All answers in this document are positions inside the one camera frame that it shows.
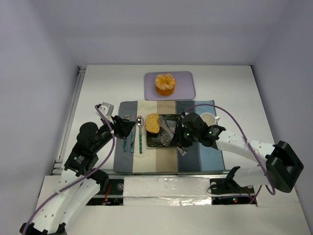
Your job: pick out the striped cloth placemat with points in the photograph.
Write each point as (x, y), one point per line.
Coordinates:
(158, 159)

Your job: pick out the white ceramic mug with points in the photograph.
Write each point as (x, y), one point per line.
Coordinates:
(209, 119)

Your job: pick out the round orange bundt cake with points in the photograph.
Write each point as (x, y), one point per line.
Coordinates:
(165, 84)

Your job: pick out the knife with teal handle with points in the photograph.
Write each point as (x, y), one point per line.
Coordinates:
(132, 142)

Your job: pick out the spoon with teal handle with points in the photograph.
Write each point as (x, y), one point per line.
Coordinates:
(140, 124)

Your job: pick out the silver metal tongs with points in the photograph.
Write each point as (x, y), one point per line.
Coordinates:
(163, 123)

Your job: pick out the fork with teal handle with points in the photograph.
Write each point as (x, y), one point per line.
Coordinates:
(125, 140)

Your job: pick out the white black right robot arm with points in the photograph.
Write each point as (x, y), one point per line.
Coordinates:
(277, 167)

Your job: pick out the lavender plastic tray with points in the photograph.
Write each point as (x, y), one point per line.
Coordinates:
(184, 90)

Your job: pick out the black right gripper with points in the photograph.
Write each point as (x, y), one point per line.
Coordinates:
(182, 137)

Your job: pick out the yellow bread slice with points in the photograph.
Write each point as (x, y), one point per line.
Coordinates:
(152, 124)

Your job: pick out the black floral square plate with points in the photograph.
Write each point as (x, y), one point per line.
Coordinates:
(162, 138)

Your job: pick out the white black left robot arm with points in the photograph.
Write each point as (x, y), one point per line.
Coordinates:
(80, 180)

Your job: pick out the aluminium frame rail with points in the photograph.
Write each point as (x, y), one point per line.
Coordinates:
(57, 166)

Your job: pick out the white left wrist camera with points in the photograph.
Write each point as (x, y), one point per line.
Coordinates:
(105, 109)

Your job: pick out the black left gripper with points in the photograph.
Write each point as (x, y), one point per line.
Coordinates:
(120, 125)

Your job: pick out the foil covered white panel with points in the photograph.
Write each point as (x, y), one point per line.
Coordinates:
(166, 191)

